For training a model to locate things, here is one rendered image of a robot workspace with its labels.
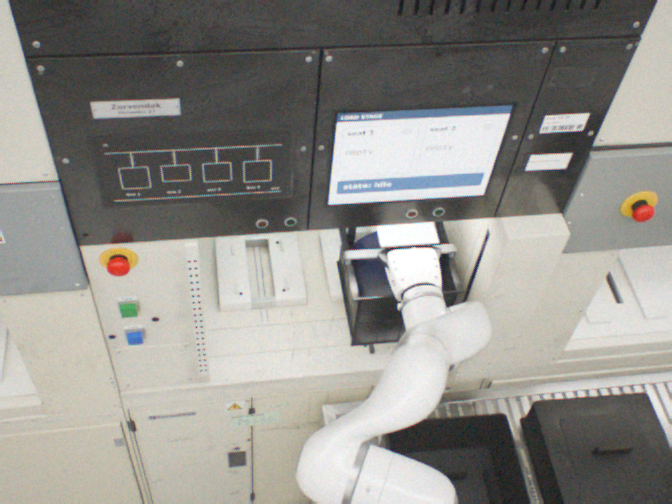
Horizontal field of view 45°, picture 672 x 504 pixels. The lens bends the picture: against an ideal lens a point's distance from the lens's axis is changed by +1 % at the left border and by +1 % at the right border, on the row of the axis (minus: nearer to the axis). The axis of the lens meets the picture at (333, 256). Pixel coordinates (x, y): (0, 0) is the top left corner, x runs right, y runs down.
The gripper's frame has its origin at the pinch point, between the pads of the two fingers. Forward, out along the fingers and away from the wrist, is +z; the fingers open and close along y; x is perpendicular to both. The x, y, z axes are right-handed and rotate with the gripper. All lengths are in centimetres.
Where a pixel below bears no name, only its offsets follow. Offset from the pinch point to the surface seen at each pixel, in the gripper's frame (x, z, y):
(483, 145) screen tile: 34.7, -10.1, 6.2
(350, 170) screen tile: 30.4, -10.1, -15.9
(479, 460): -48, -30, 19
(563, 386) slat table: -49, -13, 46
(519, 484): -35, -42, 22
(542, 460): -43, -34, 32
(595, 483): -39, -42, 40
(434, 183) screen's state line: 26.0, -10.1, -0.6
